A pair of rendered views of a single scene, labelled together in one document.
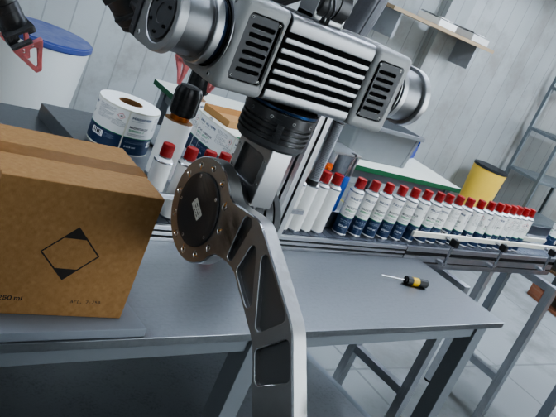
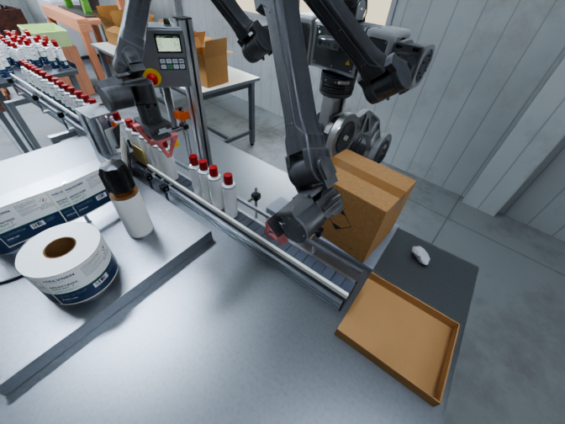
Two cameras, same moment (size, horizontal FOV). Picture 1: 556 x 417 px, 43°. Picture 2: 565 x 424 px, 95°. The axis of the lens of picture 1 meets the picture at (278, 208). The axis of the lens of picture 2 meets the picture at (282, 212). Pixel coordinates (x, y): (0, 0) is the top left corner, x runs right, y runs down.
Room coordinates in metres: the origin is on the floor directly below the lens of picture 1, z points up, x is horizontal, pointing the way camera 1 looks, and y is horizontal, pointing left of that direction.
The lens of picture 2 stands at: (1.66, 1.11, 1.65)
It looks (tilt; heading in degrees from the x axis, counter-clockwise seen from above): 43 degrees down; 259
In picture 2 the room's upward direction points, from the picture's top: 5 degrees clockwise
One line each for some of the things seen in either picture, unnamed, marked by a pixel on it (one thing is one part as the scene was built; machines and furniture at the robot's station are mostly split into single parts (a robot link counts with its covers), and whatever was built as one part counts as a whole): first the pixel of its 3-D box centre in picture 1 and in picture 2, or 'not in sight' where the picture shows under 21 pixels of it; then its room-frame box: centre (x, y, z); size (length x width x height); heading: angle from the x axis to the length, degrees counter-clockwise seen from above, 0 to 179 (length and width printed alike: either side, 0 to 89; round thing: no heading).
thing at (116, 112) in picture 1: (123, 122); (72, 262); (2.18, 0.57, 0.95); 0.20 x 0.20 x 0.14
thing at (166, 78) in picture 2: not in sight; (163, 56); (1.93, -0.01, 1.38); 0.17 x 0.10 x 0.19; 10
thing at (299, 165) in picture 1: (303, 156); (198, 114); (1.84, -0.01, 1.17); 0.04 x 0.04 x 0.67; 45
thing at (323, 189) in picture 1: (314, 200); (140, 143); (2.14, -0.10, 0.98); 0.05 x 0.05 x 0.20
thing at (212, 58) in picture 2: not in sight; (203, 58); (1.98, -1.71, 0.97); 0.51 x 0.42 x 0.37; 46
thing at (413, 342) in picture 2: not in sight; (397, 329); (1.20, 0.83, 0.85); 0.30 x 0.26 x 0.04; 135
